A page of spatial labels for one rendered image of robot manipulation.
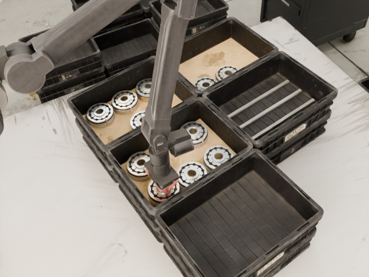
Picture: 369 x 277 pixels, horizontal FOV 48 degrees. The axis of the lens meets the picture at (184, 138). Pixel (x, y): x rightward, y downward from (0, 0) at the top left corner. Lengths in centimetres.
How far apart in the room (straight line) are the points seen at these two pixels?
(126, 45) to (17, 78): 181
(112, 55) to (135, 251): 148
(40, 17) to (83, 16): 295
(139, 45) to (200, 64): 94
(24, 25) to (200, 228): 287
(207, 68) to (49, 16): 231
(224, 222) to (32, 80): 72
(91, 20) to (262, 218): 78
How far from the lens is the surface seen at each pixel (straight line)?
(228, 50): 184
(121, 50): 263
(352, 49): 329
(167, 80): 103
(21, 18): 392
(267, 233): 130
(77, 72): 235
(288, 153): 159
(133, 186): 128
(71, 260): 147
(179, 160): 144
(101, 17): 91
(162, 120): 107
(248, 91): 165
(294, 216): 134
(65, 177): 165
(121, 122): 158
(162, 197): 130
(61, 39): 91
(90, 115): 160
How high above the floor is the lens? 199
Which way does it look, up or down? 51 degrees down
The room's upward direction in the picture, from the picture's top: 6 degrees counter-clockwise
